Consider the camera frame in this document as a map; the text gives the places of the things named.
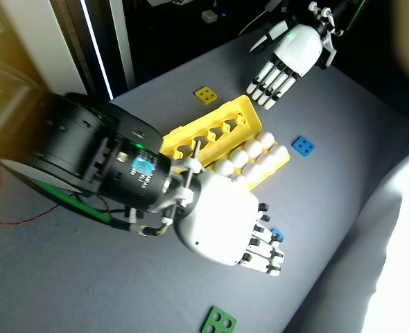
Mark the yellow egg carton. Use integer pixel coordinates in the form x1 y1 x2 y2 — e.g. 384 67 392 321
159 95 292 191

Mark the white backdrop cloth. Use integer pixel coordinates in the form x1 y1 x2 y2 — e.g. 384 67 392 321
284 138 409 333

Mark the blue four-hole block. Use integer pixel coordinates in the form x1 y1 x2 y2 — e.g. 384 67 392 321
290 136 316 159

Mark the white cabinet with light strip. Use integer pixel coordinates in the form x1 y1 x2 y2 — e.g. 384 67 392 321
0 0 137 101

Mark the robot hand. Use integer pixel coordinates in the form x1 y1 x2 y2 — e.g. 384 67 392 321
245 19 324 110
174 171 286 278

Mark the green four-hole block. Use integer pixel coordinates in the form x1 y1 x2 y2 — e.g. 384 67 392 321
200 305 238 333

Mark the grey table cloth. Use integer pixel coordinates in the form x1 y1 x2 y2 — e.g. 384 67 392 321
0 26 409 333

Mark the yellow four-hole block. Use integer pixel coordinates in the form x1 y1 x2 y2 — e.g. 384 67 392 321
193 86 219 105

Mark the red cable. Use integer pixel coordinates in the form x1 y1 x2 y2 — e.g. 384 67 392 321
0 164 62 225

